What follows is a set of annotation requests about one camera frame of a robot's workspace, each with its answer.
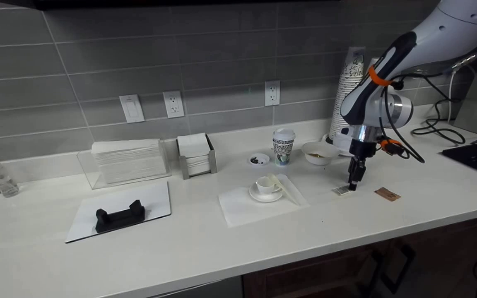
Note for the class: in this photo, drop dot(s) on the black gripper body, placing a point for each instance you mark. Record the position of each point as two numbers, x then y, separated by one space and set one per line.
363 144

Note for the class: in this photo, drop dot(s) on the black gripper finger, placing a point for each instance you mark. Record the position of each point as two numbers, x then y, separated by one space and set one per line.
351 184
359 174

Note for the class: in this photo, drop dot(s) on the silver sachet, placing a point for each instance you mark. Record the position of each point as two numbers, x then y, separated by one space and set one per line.
338 191

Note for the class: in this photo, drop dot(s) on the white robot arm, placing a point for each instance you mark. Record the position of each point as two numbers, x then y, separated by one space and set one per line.
447 33

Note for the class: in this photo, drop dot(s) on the white bowl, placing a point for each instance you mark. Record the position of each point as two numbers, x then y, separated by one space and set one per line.
318 152

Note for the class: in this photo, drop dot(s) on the brown sachet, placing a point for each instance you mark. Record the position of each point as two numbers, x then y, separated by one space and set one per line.
386 194

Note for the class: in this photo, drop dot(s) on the white lid stack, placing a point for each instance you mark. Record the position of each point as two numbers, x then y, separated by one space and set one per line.
341 143

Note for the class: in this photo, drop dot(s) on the left paper cup stack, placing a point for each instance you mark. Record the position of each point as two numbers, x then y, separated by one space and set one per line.
349 76

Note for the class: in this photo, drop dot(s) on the patterned paper cup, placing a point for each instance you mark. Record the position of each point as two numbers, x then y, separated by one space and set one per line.
283 144

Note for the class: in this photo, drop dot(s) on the white teacup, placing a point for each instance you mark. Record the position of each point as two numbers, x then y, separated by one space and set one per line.
267 186

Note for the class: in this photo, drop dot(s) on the white saucer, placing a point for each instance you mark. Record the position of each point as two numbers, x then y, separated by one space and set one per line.
263 197

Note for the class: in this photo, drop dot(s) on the small dish with dark contents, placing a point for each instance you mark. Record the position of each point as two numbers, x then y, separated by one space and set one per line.
258 159

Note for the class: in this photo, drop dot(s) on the white napkin mat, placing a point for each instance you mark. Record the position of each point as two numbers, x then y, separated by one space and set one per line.
245 204

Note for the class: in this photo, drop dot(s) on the napkin holder with napkins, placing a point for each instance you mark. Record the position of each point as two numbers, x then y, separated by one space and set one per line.
195 154

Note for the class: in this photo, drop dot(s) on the glass board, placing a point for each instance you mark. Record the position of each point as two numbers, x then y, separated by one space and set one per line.
119 209

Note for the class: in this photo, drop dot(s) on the black clamp object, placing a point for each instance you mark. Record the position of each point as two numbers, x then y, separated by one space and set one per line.
131 215

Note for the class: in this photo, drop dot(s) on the clear acrylic box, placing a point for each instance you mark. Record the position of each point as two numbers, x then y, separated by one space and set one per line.
109 162

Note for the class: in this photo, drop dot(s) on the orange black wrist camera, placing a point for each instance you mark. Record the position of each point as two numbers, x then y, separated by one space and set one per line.
392 147

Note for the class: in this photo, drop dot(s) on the right white wall outlet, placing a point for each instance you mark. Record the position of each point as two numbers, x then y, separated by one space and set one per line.
271 93

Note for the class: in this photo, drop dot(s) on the white wall outlet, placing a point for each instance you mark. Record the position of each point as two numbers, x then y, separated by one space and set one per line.
271 93
172 103

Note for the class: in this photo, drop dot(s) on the left white wall outlet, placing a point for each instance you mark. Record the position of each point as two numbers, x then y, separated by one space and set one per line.
172 103

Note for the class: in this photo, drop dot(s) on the white light switch plate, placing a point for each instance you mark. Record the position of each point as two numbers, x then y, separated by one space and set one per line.
131 108

